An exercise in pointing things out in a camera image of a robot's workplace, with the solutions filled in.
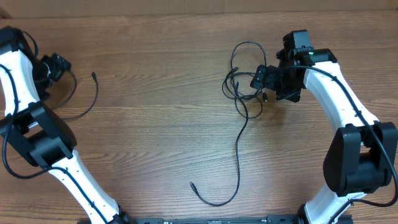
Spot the black usb cable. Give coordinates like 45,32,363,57
49,70,100,121
189,40,269,207

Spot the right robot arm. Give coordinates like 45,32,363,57
251,30,397,223

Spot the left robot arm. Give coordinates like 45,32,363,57
1,26,135,223

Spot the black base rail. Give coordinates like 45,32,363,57
110,215,305,224

